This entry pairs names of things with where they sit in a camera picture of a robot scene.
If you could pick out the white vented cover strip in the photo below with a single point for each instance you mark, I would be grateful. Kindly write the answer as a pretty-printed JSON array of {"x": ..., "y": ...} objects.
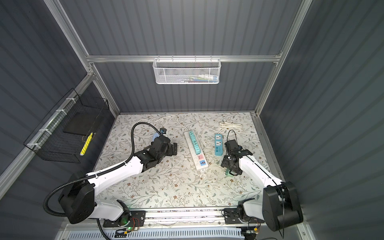
[{"x": 220, "y": 233}]

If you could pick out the blue square power socket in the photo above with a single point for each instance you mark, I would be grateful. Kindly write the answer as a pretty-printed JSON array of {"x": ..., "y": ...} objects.
[{"x": 156, "y": 135}]

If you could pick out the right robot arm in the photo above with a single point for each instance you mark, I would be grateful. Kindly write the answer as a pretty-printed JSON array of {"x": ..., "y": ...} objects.
[{"x": 280, "y": 207}]

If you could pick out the green plug adapter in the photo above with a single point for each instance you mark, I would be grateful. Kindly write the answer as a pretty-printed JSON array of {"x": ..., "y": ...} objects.
[{"x": 230, "y": 173}]

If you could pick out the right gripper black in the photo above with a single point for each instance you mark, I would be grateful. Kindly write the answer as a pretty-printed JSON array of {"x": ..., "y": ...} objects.
[{"x": 225, "y": 162}]

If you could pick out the white wire mesh basket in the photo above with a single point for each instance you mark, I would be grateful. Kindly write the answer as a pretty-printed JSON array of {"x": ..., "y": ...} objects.
[{"x": 167, "y": 72}]

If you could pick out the long white power strip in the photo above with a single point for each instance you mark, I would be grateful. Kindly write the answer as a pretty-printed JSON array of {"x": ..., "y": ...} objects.
[{"x": 199, "y": 160}]

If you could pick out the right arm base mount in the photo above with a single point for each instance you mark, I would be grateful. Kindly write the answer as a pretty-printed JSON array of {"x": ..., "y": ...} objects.
[{"x": 238, "y": 216}]

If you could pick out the yellow marker pen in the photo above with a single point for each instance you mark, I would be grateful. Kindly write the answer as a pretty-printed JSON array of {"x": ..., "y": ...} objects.
[{"x": 86, "y": 144}]

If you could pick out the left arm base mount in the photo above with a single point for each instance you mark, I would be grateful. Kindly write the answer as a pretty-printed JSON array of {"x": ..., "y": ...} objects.
[{"x": 127, "y": 220}]

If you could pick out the teal power strip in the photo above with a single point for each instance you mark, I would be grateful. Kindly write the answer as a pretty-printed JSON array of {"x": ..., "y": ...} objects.
[{"x": 218, "y": 144}]

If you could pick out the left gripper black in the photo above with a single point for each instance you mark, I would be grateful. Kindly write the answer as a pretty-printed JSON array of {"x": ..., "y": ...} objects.
[{"x": 170, "y": 152}]

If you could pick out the black wire basket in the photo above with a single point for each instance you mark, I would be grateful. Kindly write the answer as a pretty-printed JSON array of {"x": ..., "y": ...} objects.
[{"x": 62, "y": 136}]

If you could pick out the items in white basket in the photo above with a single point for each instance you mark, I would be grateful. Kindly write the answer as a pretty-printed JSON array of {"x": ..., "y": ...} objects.
[{"x": 205, "y": 78}]

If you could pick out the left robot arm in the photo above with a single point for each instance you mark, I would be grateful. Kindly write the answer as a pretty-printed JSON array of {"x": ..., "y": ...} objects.
[{"x": 79, "y": 200}]

